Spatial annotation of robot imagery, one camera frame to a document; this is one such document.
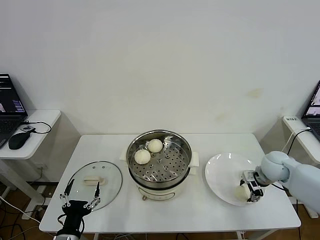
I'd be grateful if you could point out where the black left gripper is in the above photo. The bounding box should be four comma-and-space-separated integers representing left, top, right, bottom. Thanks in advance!
59, 178, 102, 236

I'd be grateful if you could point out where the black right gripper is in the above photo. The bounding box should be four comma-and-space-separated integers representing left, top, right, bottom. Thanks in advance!
239, 169, 265, 203

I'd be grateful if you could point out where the white steamed baozi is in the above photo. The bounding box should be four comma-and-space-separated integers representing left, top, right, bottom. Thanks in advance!
134, 149, 152, 166
233, 186, 251, 202
147, 138, 163, 154

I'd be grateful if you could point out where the glass lid with cream handle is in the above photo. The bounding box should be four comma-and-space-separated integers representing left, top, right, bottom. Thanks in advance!
66, 160, 124, 210

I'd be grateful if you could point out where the stainless steel steamer basket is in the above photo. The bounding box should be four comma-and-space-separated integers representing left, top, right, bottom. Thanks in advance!
125, 129, 193, 185

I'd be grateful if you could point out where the white round plate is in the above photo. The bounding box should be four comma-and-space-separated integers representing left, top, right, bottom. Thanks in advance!
204, 152, 267, 207

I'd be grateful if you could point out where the white floor power strip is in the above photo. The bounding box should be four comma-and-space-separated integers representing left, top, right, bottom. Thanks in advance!
21, 204, 50, 221

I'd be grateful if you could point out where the white side table with label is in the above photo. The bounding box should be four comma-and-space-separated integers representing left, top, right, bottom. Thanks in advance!
282, 115, 320, 218

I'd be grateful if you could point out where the cream electric cooking pot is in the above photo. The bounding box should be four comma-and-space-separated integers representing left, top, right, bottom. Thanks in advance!
119, 144, 201, 202

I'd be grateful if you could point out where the black computer mouse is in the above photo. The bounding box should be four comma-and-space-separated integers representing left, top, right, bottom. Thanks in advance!
7, 131, 33, 150

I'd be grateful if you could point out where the white side table rounded corner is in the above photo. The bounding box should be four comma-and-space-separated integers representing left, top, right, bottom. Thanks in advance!
0, 109, 62, 208

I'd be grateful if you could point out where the black laptop with pale windows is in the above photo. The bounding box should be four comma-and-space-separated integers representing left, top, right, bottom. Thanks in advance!
301, 79, 320, 141

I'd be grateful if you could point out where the black laptop with dark screen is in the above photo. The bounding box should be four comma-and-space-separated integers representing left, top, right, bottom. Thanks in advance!
0, 73, 29, 149

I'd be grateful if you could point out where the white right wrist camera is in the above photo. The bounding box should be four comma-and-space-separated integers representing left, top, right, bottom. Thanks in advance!
242, 170, 256, 185

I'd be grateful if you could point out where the thin white cable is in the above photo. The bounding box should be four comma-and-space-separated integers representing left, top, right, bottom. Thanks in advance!
281, 126, 311, 153

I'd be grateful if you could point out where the black USB hub with cable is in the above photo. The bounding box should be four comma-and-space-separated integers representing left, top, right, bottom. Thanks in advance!
21, 120, 52, 135

